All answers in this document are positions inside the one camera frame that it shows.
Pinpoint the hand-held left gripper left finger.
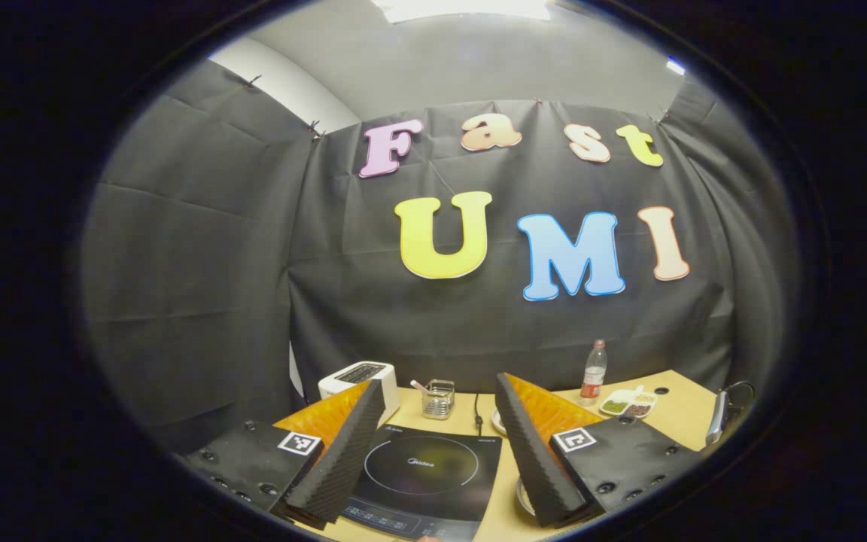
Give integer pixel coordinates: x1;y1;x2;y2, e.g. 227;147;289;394
181;379;387;530

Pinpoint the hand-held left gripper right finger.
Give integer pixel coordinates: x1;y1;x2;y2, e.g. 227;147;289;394
495;372;698;528

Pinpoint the black induction cooktop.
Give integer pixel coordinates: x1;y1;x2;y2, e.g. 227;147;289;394
343;424;503;541

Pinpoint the white toaster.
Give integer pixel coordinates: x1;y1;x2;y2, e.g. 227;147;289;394
318;361;400;424

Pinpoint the clear plastic water bottle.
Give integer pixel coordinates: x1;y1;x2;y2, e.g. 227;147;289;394
580;340;608;407

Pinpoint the white divided bean dish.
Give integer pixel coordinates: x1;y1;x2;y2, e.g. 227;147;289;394
598;387;659;419

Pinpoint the silver bar with black loop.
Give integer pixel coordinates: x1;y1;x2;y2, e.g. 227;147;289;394
704;380;756;446

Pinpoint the black backdrop cloth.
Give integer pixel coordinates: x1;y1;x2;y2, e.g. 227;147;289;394
80;59;788;452

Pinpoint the ceiling light panel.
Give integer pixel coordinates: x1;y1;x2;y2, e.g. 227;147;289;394
372;0;555;24

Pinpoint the metal wire basket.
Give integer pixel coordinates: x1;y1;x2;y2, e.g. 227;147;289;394
422;379;456;420

